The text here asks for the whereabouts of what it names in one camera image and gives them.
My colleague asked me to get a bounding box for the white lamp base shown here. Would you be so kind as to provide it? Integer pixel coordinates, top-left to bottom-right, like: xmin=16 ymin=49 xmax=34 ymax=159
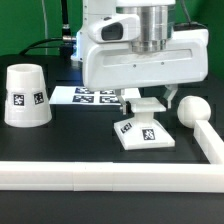
xmin=114 ymin=97 xmax=175 ymax=150

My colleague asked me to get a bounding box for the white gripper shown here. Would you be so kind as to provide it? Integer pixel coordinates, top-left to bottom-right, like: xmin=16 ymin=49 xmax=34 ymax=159
xmin=77 ymin=14 xmax=208 ymax=115

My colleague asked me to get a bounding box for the white marker sheet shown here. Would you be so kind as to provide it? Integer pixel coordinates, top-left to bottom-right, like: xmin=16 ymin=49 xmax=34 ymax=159
xmin=50 ymin=86 xmax=119 ymax=105

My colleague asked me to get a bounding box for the white L-shaped fence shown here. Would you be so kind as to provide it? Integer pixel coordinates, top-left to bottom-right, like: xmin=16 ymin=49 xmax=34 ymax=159
xmin=0 ymin=120 xmax=224 ymax=193

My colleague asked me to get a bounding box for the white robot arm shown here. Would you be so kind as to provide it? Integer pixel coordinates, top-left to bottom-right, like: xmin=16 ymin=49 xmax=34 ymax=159
xmin=71 ymin=0 xmax=209 ymax=109

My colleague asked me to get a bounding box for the black cable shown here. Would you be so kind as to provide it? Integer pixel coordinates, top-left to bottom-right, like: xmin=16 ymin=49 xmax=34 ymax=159
xmin=19 ymin=0 xmax=78 ymax=56

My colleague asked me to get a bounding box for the white lamp bulb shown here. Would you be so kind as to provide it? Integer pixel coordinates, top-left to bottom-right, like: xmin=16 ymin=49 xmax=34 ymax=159
xmin=177 ymin=96 xmax=211 ymax=128

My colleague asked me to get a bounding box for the white thin cable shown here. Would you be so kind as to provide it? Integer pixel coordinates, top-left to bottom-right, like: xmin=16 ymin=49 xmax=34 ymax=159
xmin=41 ymin=0 xmax=50 ymax=56

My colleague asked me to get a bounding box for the white lamp shade cone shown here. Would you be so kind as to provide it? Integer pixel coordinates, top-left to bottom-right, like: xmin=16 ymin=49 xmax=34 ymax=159
xmin=4 ymin=64 xmax=52 ymax=128

